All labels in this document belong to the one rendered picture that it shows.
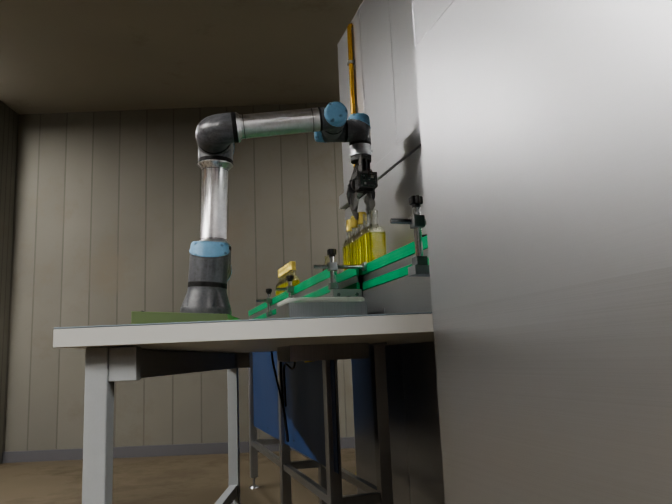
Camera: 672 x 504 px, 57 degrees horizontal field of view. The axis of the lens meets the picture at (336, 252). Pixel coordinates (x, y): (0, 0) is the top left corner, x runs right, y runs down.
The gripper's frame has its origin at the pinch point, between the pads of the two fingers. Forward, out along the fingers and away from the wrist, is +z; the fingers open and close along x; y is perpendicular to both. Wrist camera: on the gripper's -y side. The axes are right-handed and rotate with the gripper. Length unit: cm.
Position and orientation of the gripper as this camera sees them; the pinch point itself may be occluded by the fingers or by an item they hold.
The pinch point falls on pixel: (361, 216)
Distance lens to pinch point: 213.3
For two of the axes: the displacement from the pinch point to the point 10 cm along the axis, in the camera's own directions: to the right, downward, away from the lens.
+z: 0.4, 9.9, -1.7
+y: 3.0, -1.7, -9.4
